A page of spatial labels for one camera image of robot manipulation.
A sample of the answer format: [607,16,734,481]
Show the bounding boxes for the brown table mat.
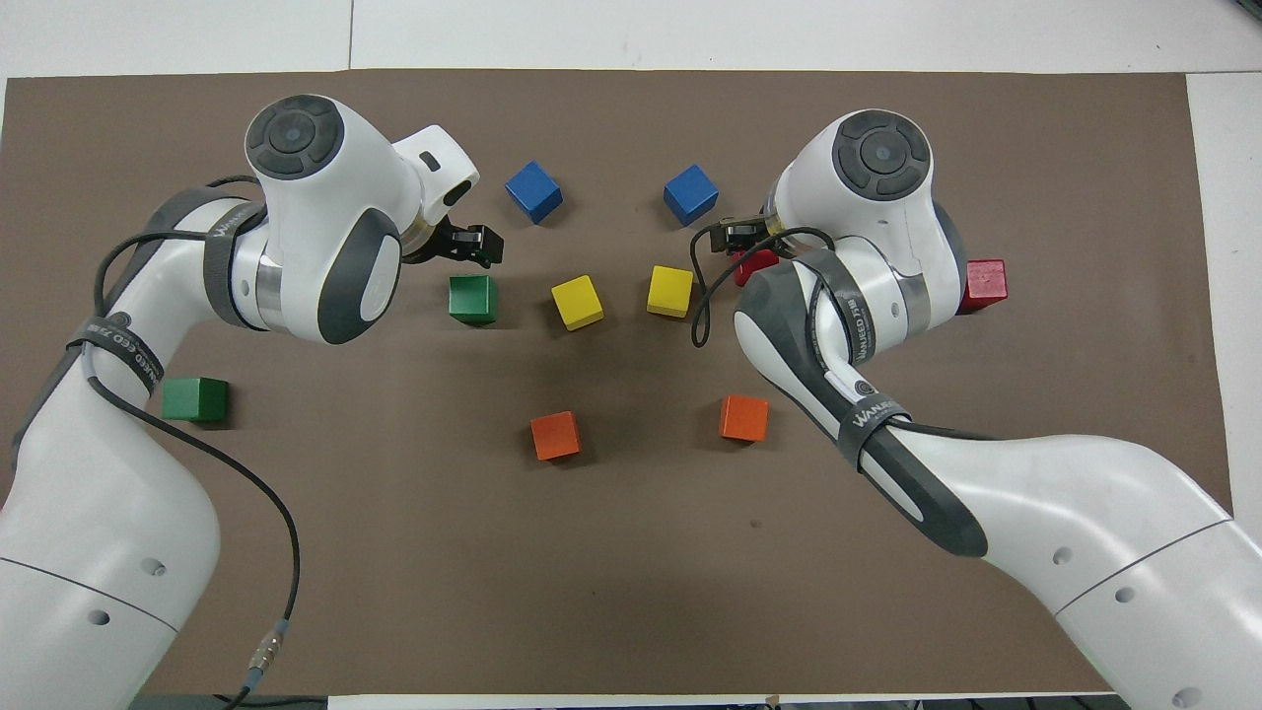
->
[0,69,1233,697]

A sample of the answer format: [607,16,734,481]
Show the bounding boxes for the yellow wooden cube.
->
[550,274,605,331]
[646,265,695,319]

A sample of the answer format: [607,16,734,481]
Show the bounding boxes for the orange wooden cube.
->
[719,394,770,443]
[530,411,582,462]

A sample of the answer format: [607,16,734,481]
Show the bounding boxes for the red wooden cube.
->
[735,248,782,289]
[956,259,1009,315]

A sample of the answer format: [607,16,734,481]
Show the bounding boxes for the grey velcro cable strap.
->
[202,202,267,326]
[67,311,164,395]
[804,251,874,361]
[836,390,913,472]

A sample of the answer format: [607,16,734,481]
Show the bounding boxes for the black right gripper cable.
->
[690,225,839,348]

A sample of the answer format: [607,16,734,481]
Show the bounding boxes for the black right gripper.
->
[722,216,783,270]

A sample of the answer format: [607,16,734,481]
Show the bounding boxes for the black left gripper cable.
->
[84,176,302,710]

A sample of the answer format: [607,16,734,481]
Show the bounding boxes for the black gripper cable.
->
[84,176,302,710]
[690,225,839,348]

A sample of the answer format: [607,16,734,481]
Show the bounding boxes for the blue wooden cube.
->
[663,164,720,228]
[505,160,564,225]

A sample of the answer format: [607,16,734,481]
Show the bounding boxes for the green wooden cube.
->
[449,275,500,326]
[162,377,230,425]

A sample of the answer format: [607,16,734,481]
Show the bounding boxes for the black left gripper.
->
[402,218,507,270]

